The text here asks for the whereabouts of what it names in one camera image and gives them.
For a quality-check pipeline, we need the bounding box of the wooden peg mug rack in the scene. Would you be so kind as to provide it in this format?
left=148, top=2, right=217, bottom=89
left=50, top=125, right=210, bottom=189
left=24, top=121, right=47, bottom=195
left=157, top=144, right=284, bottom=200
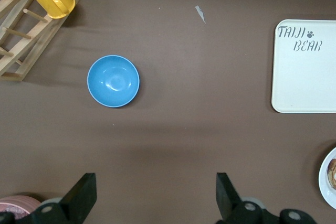
left=0, top=0, right=85, bottom=82

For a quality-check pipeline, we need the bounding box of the brown table cover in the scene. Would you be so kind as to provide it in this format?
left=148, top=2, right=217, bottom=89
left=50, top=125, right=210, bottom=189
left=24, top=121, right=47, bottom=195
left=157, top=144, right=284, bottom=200
left=0, top=0, right=336, bottom=224

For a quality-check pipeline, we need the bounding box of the blue bowl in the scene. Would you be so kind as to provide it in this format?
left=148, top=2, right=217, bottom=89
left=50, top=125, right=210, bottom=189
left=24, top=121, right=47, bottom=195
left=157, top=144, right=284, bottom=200
left=87, top=55, right=141, bottom=109

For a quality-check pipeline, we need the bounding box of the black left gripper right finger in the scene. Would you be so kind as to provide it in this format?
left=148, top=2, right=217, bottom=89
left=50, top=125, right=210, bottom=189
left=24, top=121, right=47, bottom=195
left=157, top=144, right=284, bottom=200
left=215, top=173, right=318, bottom=224

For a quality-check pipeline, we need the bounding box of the brown bread slice with egg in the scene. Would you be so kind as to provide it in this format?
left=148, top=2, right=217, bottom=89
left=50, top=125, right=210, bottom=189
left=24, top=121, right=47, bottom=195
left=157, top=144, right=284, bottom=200
left=326, top=158, right=336, bottom=190

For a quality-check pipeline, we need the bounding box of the cream bear print tray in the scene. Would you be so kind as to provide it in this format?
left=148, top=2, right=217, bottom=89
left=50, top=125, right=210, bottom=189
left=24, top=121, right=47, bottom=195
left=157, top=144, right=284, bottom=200
left=271, top=19, right=336, bottom=114

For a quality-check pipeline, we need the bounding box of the pink bowl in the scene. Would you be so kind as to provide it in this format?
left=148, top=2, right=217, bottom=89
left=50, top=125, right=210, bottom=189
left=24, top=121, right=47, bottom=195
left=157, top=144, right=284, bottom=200
left=0, top=195, right=42, bottom=221

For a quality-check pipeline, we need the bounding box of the white round plate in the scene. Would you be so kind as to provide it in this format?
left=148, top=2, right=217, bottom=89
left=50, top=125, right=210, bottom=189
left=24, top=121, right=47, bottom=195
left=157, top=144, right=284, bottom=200
left=318, top=146, right=336, bottom=209

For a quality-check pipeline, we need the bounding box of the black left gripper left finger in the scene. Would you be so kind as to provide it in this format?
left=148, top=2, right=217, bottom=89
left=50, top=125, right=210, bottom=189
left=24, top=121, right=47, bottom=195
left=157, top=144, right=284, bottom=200
left=28, top=173, right=97, bottom=224

